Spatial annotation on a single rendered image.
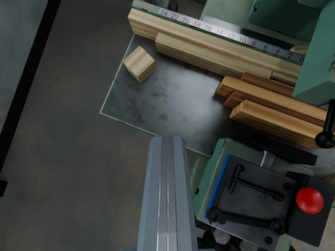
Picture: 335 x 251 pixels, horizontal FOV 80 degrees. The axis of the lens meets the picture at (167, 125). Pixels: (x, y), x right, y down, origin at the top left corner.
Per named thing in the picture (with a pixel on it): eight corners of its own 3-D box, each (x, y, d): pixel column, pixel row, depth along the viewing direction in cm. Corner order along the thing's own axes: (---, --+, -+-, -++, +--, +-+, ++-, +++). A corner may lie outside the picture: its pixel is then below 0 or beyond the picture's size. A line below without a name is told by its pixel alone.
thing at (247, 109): (229, 118, 38) (241, 111, 30) (233, 108, 38) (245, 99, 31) (310, 149, 36) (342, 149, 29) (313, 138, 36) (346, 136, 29)
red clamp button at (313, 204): (290, 206, 25) (295, 208, 24) (298, 183, 25) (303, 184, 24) (315, 216, 24) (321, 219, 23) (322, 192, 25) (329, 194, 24)
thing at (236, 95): (224, 105, 38) (231, 98, 33) (227, 97, 38) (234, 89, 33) (310, 137, 36) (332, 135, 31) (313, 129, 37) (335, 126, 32)
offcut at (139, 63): (142, 54, 40) (139, 45, 36) (157, 68, 39) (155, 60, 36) (126, 68, 40) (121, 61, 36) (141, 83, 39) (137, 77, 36)
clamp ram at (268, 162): (221, 174, 36) (235, 182, 27) (235, 135, 37) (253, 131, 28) (269, 193, 35) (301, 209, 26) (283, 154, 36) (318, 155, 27)
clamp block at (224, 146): (189, 202, 39) (193, 218, 30) (213, 138, 40) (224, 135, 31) (263, 234, 38) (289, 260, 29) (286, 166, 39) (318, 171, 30)
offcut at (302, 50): (285, 68, 48) (295, 61, 44) (284, 54, 49) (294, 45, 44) (302, 68, 48) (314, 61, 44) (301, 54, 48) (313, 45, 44)
